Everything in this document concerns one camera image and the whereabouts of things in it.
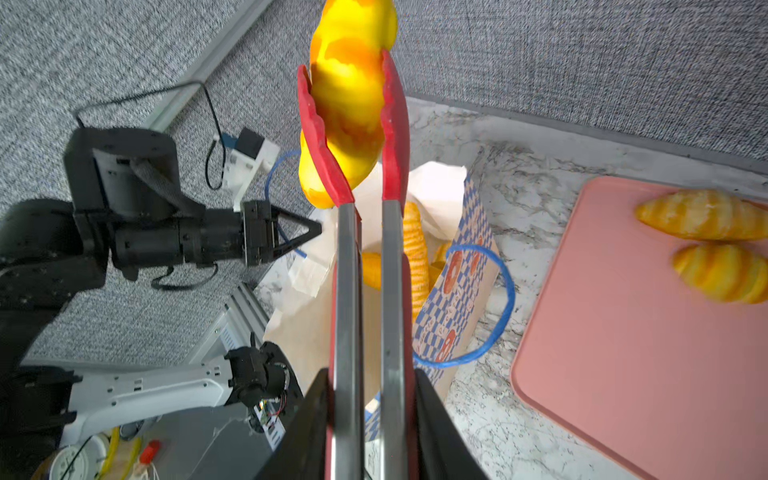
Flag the small yellow bread piece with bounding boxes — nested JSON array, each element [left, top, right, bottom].
[[309, 0, 398, 188]]

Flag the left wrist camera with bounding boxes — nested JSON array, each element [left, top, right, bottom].
[[214, 127, 281, 212]]

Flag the checkered paper bread bag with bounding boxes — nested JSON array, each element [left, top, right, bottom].
[[266, 161, 499, 441]]

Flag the red silicone kitchen tongs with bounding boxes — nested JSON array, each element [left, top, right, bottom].
[[298, 52, 419, 479]]

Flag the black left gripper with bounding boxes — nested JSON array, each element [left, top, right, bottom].
[[113, 200, 323, 269]]

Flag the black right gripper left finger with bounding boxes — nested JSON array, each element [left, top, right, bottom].
[[256, 368, 329, 480]]

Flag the long twisted bread stick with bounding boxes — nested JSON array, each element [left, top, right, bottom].
[[403, 202, 431, 321]]

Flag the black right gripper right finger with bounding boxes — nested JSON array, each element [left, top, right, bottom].
[[415, 369, 487, 480]]

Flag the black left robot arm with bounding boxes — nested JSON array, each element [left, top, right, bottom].
[[1, 127, 322, 449]]

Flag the white round clock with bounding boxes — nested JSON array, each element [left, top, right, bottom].
[[48, 446, 93, 480]]

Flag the pink plastic tray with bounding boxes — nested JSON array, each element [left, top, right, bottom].
[[510, 177, 767, 479]]

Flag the oval french bread loaf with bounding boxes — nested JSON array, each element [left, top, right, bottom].
[[361, 252, 382, 290]]

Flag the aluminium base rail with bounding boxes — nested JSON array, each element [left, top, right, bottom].
[[186, 283, 269, 365]]

